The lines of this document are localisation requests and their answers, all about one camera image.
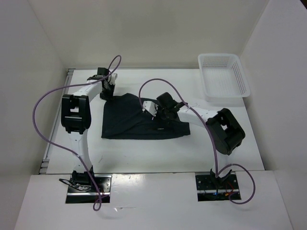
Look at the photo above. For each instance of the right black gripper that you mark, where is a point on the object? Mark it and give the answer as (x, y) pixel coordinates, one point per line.
(167, 120)

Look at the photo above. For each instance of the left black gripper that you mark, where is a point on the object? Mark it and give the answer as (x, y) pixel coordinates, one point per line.
(106, 97)

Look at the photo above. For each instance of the dark navy shorts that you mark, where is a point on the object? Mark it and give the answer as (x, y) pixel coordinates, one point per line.
(123, 118)

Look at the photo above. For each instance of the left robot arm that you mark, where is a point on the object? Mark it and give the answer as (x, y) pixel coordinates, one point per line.
(76, 119)

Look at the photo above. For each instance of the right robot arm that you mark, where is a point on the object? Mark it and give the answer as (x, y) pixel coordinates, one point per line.
(224, 131)

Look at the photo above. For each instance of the white perforated plastic basket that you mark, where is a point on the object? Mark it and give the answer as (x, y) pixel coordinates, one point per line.
(223, 76)

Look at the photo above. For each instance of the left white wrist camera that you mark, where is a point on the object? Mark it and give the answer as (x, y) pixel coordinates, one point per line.
(112, 79)

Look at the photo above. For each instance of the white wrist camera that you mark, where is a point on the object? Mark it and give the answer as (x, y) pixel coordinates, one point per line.
(150, 107)
(112, 79)

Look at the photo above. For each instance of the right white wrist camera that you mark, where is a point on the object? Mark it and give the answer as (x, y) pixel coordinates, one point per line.
(150, 107)

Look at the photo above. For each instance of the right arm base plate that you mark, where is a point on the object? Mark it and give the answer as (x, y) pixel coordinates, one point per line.
(207, 191)

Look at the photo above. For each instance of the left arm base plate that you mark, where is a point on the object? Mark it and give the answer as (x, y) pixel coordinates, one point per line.
(77, 194)

